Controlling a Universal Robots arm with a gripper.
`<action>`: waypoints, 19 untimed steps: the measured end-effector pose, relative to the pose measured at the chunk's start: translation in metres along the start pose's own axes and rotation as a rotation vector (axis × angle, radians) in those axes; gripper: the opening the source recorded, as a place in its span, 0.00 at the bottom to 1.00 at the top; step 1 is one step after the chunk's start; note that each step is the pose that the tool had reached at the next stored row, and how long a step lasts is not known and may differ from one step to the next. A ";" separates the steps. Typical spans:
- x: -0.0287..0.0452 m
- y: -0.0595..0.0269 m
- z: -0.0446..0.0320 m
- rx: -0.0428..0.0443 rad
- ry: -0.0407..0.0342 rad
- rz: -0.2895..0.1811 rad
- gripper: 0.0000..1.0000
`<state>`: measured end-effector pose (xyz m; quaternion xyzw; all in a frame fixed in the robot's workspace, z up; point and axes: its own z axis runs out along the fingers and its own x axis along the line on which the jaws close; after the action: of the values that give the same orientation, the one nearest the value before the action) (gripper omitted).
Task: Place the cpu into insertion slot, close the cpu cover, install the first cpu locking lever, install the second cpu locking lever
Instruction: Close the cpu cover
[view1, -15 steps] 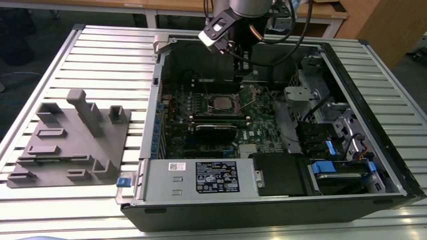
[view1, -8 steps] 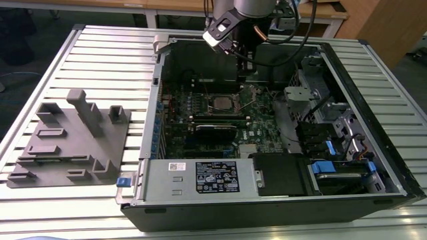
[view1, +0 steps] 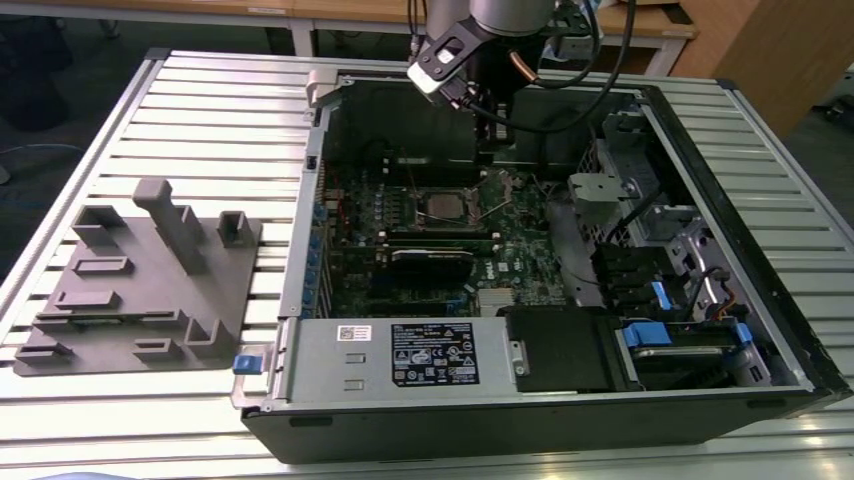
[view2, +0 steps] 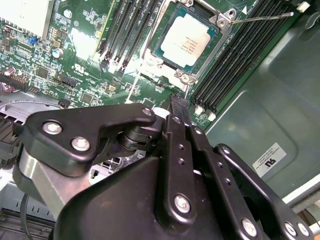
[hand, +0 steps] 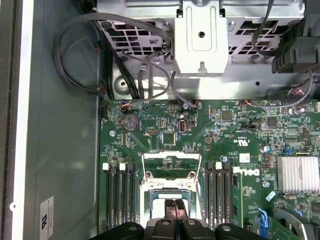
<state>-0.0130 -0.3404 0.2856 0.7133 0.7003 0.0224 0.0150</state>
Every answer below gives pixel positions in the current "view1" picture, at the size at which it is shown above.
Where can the black plastic shroud box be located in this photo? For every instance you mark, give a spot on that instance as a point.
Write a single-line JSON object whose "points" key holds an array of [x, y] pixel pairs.
{"points": [[561, 350]]}

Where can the black PC case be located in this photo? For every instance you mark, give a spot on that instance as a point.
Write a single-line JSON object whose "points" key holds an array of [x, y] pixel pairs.
{"points": [[468, 430]]}

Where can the blue power supply latch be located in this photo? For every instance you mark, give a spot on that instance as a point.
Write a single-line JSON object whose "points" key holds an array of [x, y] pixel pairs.
{"points": [[248, 364]]}

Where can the black graphics card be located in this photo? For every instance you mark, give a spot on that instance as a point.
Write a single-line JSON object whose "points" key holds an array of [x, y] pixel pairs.
{"points": [[434, 272]]}

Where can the hard disk in blue carrier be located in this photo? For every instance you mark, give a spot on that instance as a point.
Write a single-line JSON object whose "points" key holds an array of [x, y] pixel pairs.
{"points": [[644, 334]]}

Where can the grey parts rack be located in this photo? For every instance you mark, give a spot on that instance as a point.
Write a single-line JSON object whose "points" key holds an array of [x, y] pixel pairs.
{"points": [[154, 300]]}

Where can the grey power supply unit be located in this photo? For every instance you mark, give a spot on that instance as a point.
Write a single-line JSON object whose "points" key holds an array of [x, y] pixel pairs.
{"points": [[321, 360]]}

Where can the blue plastic clip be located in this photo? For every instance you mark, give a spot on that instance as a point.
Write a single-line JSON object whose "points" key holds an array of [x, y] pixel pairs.
{"points": [[660, 295], [743, 334]]}

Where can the silver CPU chip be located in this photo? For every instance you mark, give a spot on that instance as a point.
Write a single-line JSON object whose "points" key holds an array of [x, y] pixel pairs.
{"points": [[448, 205]]}

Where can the black RAM slot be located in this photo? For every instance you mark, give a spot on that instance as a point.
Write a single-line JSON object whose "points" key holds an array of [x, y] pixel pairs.
{"points": [[441, 230], [441, 234], [441, 237]]}

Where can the green motherboard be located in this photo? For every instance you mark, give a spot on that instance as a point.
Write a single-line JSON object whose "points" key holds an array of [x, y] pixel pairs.
{"points": [[528, 250]]}

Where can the silver chipset heatsink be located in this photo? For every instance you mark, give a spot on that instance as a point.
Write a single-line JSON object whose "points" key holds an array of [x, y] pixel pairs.
{"points": [[497, 297]]}

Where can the CPU socket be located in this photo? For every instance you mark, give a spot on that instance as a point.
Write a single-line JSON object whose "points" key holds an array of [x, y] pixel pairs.
{"points": [[425, 222]]}

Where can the silver metal bracket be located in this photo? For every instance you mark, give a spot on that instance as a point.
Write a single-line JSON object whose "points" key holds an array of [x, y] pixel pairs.
{"points": [[597, 192]]}

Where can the light wooden desk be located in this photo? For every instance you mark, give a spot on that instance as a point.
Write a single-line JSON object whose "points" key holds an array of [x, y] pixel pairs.
{"points": [[641, 27], [201, 7]]}

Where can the wooden cabinet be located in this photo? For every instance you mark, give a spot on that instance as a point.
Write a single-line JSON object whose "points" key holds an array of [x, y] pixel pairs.
{"points": [[788, 60]]}

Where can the black fan housing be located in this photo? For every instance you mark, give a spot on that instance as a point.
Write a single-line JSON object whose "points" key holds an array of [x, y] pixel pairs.
{"points": [[628, 275]]}

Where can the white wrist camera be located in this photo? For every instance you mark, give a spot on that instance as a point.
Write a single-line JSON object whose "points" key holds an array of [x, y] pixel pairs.
{"points": [[434, 75]]}

